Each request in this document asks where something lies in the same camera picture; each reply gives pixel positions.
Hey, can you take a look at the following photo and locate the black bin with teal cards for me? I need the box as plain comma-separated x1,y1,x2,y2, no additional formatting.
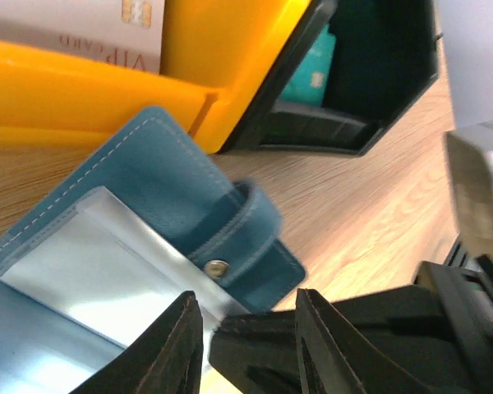
223,1,438,156

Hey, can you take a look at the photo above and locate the white vip card stack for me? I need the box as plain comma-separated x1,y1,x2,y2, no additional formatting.
0,0,165,74

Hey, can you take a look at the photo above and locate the blue card holder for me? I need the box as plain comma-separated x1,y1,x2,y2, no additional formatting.
0,107,306,393

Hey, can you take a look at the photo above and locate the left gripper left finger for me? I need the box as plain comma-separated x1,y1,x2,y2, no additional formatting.
74,291,204,394

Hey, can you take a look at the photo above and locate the teal card stack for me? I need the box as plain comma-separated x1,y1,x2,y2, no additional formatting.
279,25,336,107

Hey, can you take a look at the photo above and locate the yellow bin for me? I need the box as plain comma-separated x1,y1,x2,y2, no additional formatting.
0,1,309,153

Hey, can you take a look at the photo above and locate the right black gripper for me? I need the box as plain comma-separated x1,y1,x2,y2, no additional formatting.
210,262,493,393

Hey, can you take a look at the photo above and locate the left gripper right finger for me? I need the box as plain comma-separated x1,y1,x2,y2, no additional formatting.
295,289,368,393

